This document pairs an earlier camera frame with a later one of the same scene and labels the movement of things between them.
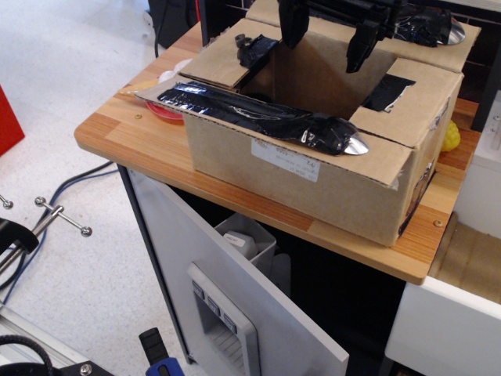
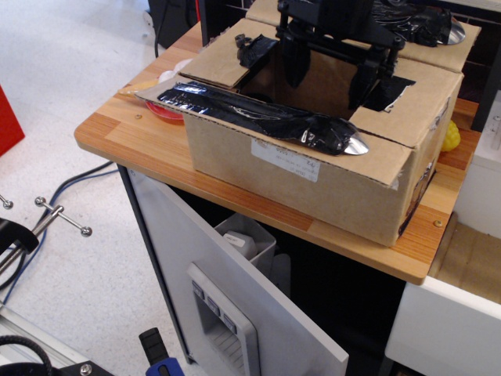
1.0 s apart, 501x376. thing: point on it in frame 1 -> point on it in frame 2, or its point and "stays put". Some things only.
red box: x=11 y=132 stays put
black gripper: x=377 y=19 -> x=344 y=27
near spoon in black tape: x=328 y=135 stays put
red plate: x=166 y=113 stays put
